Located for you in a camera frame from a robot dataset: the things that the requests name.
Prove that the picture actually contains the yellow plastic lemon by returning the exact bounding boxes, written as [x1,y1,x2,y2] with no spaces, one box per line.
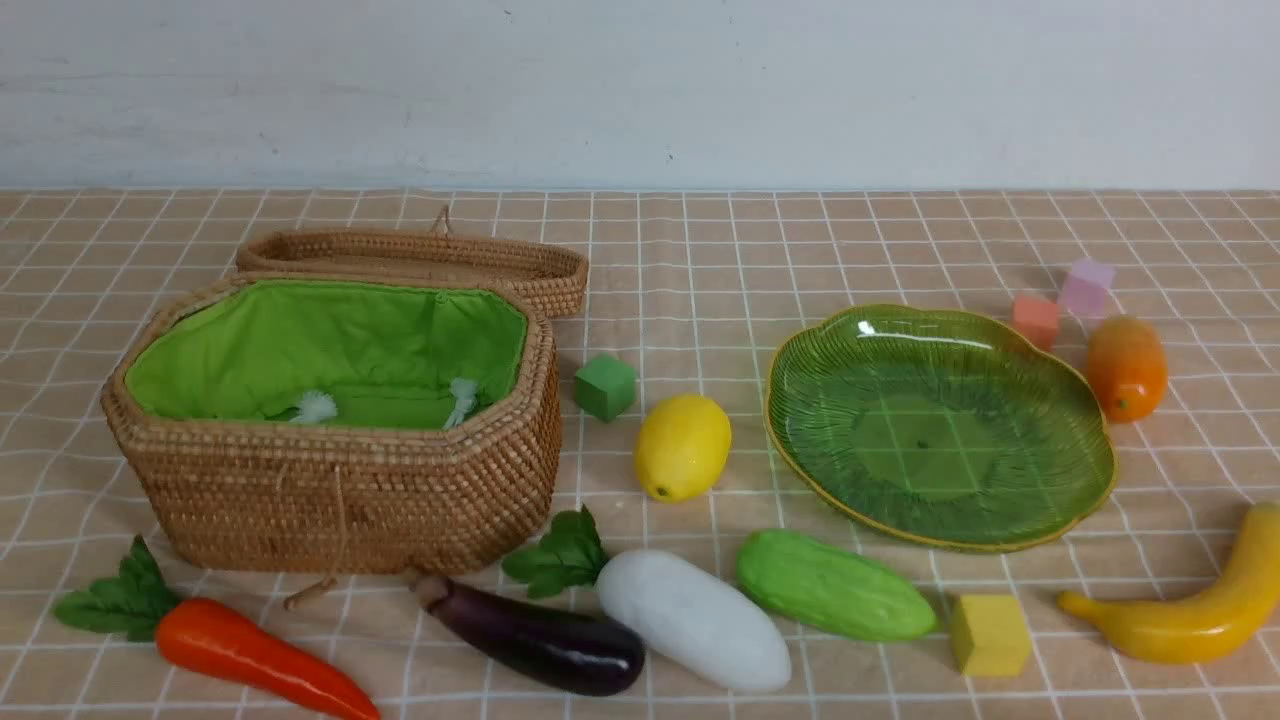
[634,393,732,503]

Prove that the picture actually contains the white plastic radish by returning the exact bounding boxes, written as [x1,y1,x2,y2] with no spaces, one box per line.
[500,506,794,694]

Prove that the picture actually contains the green plastic cucumber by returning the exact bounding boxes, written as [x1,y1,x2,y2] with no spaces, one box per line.
[735,528,938,643]

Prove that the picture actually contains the purple plastic eggplant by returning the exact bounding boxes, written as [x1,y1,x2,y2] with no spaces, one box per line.
[404,568,646,697]

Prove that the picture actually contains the orange plastic mango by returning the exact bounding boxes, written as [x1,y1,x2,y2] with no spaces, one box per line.
[1085,314,1169,424]

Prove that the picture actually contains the orange plastic carrot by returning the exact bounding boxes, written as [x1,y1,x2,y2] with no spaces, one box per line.
[52,536,381,719]

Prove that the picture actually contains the yellow plastic banana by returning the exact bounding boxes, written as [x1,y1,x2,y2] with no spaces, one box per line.
[1056,502,1279,665]

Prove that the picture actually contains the green foam cube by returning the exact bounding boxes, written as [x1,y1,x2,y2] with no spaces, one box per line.
[573,354,637,423]

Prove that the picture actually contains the checkered beige tablecloth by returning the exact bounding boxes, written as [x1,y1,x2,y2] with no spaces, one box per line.
[1,188,1279,719]

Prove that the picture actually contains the woven rattan basket lid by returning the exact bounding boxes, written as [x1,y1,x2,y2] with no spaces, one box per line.
[236,208,589,316]

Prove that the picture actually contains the woven rattan basket green lining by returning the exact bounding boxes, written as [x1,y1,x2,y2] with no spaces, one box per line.
[100,272,563,577]

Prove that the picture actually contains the green glass leaf plate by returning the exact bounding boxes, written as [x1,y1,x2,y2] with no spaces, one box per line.
[764,304,1117,553]

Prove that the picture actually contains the red foam cube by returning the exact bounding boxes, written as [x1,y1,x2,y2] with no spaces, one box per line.
[1011,293,1060,354]

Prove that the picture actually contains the yellow foam cube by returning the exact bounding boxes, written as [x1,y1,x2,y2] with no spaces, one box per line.
[948,593,1032,676]

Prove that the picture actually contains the pink foam cube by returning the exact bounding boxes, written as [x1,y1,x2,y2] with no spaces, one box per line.
[1057,258,1115,318]

